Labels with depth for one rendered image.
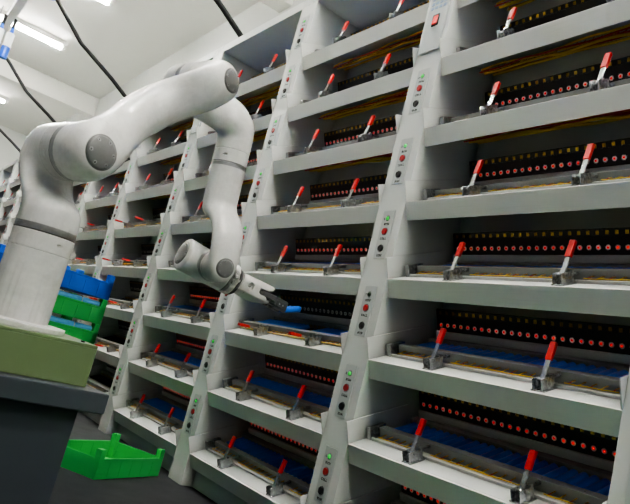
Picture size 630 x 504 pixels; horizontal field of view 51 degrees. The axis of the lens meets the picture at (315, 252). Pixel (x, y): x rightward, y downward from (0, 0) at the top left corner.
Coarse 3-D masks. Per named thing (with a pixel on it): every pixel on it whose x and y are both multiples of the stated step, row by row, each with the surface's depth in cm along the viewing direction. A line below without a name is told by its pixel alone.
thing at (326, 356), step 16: (224, 320) 207; (240, 320) 209; (256, 320) 214; (320, 320) 198; (336, 320) 191; (240, 336) 199; (256, 336) 192; (272, 336) 190; (272, 352) 185; (288, 352) 178; (304, 352) 172; (320, 352) 166; (336, 352) 161; (336, 368) 161
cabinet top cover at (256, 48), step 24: (336, 0) 226; (360, 0) 222; (384, 0) 218; (408, 0) 215; (264, 24) 260; (288, 24) 249; (360, 24) 236; (240, 48) 279; (264, 48) 273; (288, 48) 268
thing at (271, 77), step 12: (240, 72) 270; (264, 72) 247; (276, 72) 238; (240, 84) 260; (252, 84) 253; (264, 84) 246; (276, 84) 260; (240, 96) 279; (252, 96) 281; (264, 96) 269
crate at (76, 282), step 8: (0, 248) 200; (0, 256) 198; (72, 272) 200; (80, 272) 222; (64, 280) 198; (72, 280) 200; (80, 280) 202; (88, 280) 204; (96, 280) 206; (112, 280) 211; (64, 288) 205; (72, 288) 200; (80, 288) 202; (88, 288) 204; (96, 288) 207; (104, 288) 209; (96, 296) 207; (104, 296) 209
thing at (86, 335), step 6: (66, 318) 219; (48, 324) 195; (54, 324) 197; (60, 324) 198; (96, 324) 208; (66, 330) 200; (72, 330) 201; (78, 330) 203; (84, 330) 204; (96, 330) 208; (72, 336) 202; (78, 336) 203; (84, 336) 205; (90, 336) 206; (96, 336) 208; (90, 342) 207
